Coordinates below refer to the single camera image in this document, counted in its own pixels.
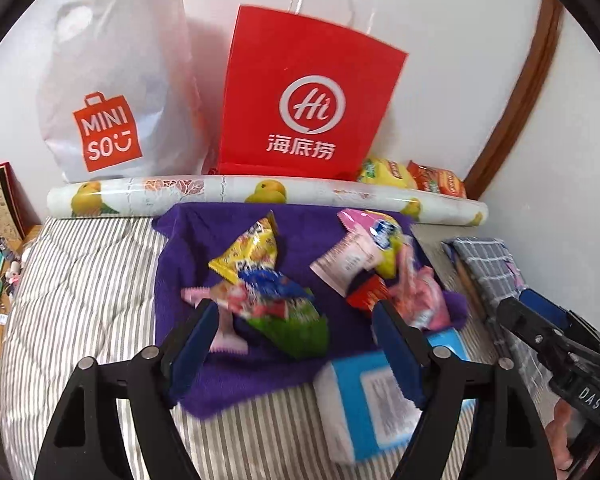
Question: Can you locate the pink and yellow snack packet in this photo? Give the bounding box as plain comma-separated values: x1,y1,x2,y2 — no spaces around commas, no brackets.
337,208,411,280

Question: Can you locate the pink strawberry snack packet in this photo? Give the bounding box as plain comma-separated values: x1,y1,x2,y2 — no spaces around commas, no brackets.
210,281,289,320

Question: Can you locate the striped grey bed quilt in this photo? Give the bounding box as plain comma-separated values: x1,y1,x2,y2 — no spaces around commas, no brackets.
0,216,556,480

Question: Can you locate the pale pink printed packet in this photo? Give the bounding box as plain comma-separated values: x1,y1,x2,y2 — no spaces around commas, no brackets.
310,230,382,297

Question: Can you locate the brown wooden door frame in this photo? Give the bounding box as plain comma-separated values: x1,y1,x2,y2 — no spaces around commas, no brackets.
464,0,565,200

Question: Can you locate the yellow snack bag behind roll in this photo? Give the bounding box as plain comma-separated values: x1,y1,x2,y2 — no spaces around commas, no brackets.
356,157,417,190

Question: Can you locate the red small snack packet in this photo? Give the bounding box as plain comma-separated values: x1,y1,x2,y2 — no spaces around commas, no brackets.
346,274,391,315

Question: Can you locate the red Haidilao paper bag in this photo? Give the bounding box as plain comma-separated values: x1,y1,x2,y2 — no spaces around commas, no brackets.
218,0,407,180

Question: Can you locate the orange snack bag behind roll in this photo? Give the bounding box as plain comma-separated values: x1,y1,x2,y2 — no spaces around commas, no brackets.
406,160,467,198

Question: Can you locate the fruit-patterned paper roll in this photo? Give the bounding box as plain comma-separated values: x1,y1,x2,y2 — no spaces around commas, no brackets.
46,174,489,226

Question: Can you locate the purple towel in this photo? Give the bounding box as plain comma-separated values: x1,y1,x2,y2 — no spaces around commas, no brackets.
150,202,470,421

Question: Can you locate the white Miniso plastic bag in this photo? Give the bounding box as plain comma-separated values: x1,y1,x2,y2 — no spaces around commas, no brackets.
38,0,210,182

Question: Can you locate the person's right hand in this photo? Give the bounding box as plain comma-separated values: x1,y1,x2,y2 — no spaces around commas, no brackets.
545,399,573,480

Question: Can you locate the blue snack packet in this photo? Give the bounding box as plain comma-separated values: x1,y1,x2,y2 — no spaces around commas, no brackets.
238,269,314,300

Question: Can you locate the framed picture card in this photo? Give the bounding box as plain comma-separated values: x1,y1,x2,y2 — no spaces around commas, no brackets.
0,162,26,247

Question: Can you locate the yellow triangular snack packet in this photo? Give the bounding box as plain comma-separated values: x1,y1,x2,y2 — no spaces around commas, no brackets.
208,210,278,284

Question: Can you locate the green triangular snack packet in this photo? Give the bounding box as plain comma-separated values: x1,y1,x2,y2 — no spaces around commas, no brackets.
247,298,329,360

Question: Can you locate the light pink candy packet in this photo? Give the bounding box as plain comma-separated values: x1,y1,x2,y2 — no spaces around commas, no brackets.
181,287,248,356

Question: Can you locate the pink crumpled snack packet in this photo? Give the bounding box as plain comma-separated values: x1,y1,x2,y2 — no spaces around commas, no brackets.
389,242,451,332

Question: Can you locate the blue tissue pack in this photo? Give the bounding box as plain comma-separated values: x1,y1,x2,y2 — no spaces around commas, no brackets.
313,326,477,466

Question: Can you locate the grey checked cloth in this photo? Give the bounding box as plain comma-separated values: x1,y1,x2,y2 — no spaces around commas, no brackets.
443,236,548,396

